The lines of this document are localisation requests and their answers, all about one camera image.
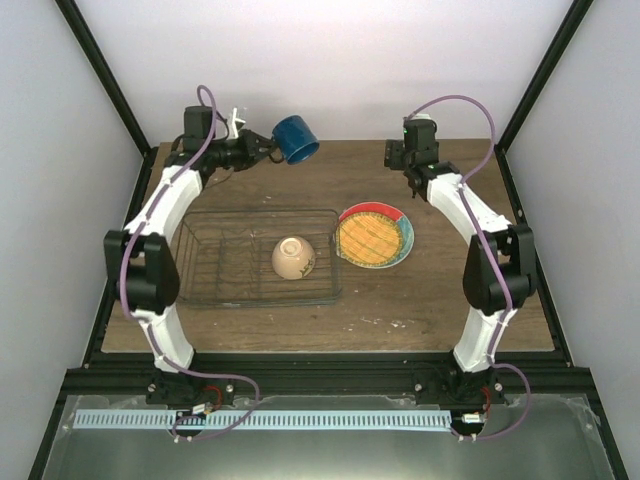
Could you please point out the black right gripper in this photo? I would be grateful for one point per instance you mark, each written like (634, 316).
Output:
(390, 155)

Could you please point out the dark blue ceramic mug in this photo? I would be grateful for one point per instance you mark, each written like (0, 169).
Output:
(294, 139)

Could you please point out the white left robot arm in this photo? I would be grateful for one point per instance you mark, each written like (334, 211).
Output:
(142, 272)

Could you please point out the light blue slotted cable duct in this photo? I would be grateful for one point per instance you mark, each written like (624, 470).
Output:
(289, 420)

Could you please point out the black aluminium frame rail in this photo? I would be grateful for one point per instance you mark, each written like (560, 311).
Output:
(325, 373)

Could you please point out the beige ceramic bowl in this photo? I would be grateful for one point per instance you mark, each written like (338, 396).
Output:
(293, 258)

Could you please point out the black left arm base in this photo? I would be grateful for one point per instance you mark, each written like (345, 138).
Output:
(180, 390)

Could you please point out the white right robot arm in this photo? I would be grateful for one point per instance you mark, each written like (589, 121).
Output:
(500, 269)

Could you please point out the black wire dish rack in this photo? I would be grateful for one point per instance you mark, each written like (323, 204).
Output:
(224, 258)

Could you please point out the red and teal plate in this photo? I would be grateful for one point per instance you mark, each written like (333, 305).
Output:
(395, 214)

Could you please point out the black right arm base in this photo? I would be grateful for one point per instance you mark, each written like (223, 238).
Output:
(446, 383)

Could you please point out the yellow woven pattern plate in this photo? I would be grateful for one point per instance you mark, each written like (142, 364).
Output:
(369, 239)

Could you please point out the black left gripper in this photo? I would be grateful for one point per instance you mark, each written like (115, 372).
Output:
(250, 156)

